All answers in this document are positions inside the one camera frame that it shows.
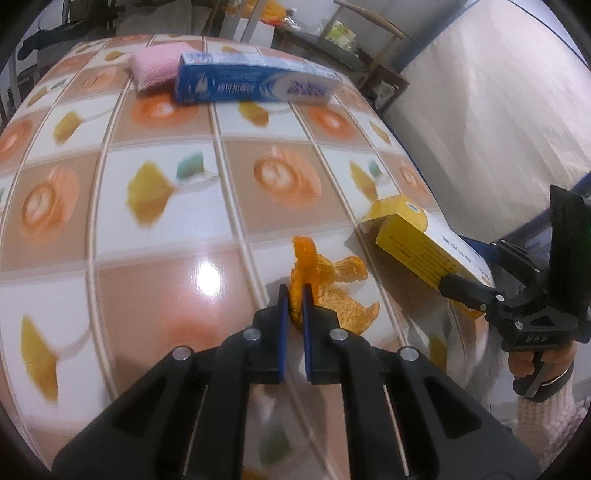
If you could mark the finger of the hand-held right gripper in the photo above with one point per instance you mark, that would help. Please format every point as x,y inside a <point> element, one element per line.
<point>517,258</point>
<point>466,290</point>

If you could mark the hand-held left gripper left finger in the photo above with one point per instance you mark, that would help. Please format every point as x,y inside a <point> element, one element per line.
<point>282,341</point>

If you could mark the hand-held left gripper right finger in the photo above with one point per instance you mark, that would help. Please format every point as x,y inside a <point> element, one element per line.
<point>308,341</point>

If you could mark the large orange peel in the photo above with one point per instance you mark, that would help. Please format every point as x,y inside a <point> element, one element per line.
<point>341,295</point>

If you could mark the yellow white cardboard box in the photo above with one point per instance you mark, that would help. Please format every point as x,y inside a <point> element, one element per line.
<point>415,251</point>

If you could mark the blue toothpaste box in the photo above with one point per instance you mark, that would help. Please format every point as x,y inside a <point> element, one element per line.
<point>240,85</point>

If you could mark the person's right forearm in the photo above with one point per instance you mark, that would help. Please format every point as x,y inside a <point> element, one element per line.
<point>545,415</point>

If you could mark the person's right hand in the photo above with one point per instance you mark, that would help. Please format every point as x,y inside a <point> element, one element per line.
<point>521,369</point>

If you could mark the patterned plastic tablecloth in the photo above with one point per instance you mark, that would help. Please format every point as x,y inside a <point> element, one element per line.
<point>138,286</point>

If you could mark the white mattress with blue edge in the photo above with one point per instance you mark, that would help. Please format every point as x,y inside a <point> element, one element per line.
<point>485,92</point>

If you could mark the dark wooden stool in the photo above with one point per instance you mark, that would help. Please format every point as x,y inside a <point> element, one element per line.
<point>392,81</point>

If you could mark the white green carton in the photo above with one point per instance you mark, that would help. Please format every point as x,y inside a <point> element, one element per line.
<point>339,33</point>

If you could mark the light wooden chair black seat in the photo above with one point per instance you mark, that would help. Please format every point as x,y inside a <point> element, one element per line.
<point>304,46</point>

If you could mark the grey metal side table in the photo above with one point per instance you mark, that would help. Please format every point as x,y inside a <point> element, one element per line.
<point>247,30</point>

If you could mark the yellow orange plastic bag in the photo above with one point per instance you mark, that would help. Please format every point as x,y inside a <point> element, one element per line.
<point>270,11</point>

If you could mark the black clothing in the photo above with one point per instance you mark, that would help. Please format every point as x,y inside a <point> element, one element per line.
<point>55,37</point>

